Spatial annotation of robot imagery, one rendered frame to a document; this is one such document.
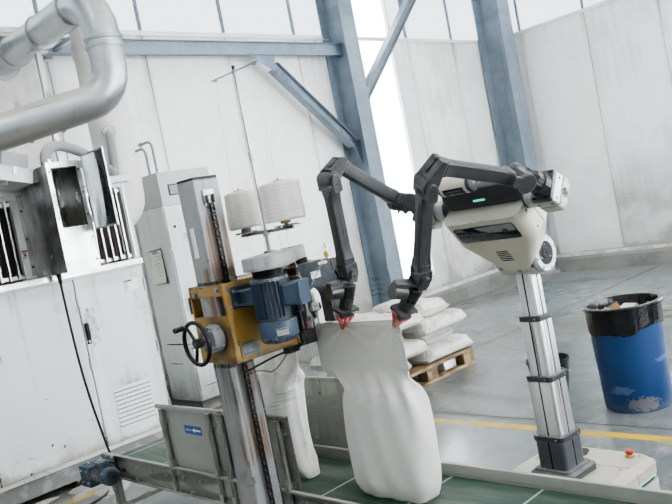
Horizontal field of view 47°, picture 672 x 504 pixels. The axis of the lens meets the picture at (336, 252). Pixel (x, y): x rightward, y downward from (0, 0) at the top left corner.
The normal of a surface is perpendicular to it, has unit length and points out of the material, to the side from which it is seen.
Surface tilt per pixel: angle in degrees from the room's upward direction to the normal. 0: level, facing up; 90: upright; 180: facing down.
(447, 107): 90
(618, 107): 90
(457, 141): 90
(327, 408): 90
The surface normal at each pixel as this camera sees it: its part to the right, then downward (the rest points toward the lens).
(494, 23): -0.70, 0.18
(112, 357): 0.67, -0.07
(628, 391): -0.47, 0.19
